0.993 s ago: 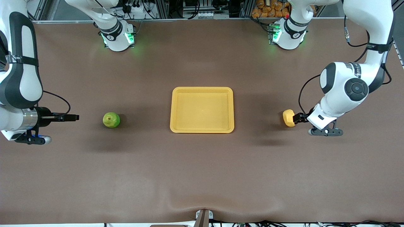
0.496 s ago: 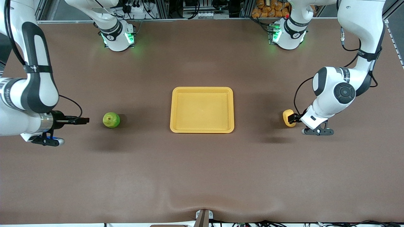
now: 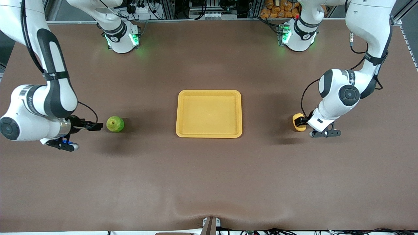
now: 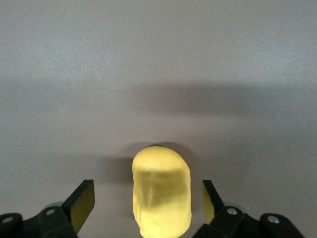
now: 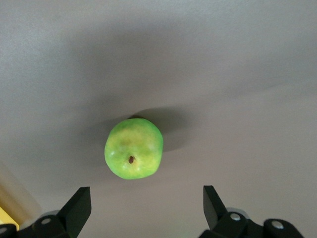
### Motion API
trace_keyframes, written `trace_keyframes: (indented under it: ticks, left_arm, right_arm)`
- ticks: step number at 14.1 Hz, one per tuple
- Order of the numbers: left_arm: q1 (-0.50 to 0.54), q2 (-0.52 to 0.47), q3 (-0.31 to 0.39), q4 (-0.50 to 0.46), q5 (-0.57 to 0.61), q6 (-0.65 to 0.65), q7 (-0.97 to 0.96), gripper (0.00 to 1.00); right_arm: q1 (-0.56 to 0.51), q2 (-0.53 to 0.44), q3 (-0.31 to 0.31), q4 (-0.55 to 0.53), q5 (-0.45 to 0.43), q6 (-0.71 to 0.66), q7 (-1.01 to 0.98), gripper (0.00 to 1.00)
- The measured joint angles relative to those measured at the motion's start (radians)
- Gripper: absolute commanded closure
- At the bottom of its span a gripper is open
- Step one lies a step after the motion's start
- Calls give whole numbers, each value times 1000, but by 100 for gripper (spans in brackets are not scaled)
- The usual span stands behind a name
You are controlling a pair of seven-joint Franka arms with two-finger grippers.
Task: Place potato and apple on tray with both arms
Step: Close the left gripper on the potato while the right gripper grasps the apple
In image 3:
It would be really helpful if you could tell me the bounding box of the aluminium frame post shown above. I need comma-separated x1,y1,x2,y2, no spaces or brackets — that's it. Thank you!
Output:
159,0,175,19
249,0,262,18

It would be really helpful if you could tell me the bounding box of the brown table cover mat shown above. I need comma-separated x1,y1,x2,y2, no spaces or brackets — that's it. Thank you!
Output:
0,19,418,233

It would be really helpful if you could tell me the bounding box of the orange wrapped bread pile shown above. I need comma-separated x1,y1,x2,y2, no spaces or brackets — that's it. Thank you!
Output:
260,0,328,19

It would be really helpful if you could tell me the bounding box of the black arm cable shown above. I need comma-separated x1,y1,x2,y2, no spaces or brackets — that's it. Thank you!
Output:
20,0,98,124
300,31,384,118

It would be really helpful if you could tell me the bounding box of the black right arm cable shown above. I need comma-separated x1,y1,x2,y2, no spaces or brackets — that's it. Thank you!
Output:
20,0,98,124

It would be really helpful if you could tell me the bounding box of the white power strip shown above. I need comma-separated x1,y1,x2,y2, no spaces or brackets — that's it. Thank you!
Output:
129,0,157,14

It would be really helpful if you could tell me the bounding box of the white connector block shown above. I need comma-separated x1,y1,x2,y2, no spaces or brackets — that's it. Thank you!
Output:
189,11,237,20

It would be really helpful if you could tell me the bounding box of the yellow plastic tray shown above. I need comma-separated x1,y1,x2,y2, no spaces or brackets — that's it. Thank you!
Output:
176,90,243,138

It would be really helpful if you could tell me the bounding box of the aluminium table frame rail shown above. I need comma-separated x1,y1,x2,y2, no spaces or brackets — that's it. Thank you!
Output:
390,0,418,71

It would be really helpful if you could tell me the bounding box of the metal table edge bracket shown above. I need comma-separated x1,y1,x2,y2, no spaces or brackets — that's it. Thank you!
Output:
201,216,221,235

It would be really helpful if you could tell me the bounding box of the yellow potato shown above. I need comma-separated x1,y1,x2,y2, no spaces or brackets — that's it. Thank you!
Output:
292,113,307,132

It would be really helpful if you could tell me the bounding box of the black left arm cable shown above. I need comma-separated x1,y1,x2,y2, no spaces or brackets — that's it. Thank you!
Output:
300,31,384,118

